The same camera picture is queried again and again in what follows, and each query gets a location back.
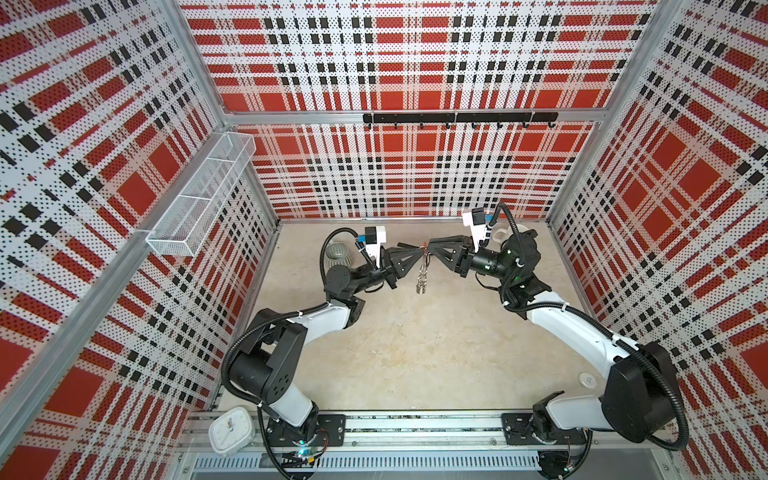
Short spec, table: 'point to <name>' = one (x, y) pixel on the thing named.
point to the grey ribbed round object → (337, 254)
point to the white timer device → (231, 430)
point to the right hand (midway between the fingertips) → (429, 248)
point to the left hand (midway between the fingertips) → (424, 255)
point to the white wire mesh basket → (179, 227)
